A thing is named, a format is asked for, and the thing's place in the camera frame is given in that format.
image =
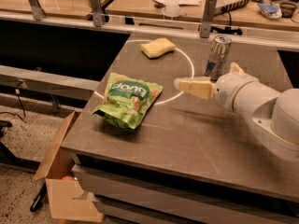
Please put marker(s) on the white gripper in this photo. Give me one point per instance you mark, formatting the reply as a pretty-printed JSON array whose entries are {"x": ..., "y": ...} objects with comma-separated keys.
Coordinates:
[{"x": 230, "y": 89}]

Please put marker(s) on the silver redbull can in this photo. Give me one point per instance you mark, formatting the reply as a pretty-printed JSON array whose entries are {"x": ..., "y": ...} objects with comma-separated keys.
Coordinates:
[{"x": 219, "y": 51}]

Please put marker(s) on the yellow sponge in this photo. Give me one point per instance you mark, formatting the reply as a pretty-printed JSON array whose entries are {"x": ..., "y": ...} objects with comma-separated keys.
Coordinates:
[{"x": 157, "y": 47}]

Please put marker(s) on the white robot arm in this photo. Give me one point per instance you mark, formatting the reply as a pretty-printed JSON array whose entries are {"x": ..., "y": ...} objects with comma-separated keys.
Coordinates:
[{"x": 272, "y": 116}]

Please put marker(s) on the white power strip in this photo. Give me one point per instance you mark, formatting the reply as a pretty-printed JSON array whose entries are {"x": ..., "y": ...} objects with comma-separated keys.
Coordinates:
[{"x": 229, "y": 5}]

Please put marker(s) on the white face mask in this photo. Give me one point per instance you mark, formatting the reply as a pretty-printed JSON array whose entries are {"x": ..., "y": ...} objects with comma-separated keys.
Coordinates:
[{"x": 172, "y": 11}]

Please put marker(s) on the blue white cloth item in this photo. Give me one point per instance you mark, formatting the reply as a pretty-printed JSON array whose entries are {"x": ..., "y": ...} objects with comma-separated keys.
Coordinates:
[{"x": 270, "y": 11}]

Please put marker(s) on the green chip bag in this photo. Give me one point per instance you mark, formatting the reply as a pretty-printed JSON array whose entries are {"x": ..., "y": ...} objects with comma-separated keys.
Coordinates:
[{"x": 127, "y": 100}]

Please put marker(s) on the small black mesh cup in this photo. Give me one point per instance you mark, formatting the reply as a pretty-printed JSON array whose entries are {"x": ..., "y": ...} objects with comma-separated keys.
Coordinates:
[{"x": 287, "y": 9}]

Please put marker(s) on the grey drawer front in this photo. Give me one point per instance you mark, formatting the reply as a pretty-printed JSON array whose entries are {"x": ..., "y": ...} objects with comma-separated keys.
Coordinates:
[{"x": 142, "y": 202}]

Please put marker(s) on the orange ball in box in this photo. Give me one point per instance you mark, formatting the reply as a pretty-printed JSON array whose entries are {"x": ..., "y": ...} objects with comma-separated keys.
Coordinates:
[{"x": 68, "y": 178}]

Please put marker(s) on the cardboard box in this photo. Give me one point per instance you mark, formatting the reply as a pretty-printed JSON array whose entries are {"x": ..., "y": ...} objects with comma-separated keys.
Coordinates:
[{"x": 67, "y": 199}]

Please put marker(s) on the right metal bracket post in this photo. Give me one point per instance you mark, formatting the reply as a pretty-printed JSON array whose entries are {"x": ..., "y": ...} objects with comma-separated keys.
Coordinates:
[{"x": 207, "y": 18}]

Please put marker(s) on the metal bracket post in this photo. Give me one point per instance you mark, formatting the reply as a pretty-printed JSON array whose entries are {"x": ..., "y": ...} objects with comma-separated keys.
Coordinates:
[
  {"x": 97, "y": 13},
  {"x": 37, "y": 11},
  {"x": 207, "y": 18}
]

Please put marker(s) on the middle metal bracket post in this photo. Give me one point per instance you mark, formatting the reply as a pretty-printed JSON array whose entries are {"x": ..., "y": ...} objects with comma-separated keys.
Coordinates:
[{"x": 97, "y": 13}]

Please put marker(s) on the left metal bracket post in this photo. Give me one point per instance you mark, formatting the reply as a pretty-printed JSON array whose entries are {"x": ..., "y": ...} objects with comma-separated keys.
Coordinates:
[{"x": 37, "y": 11}]

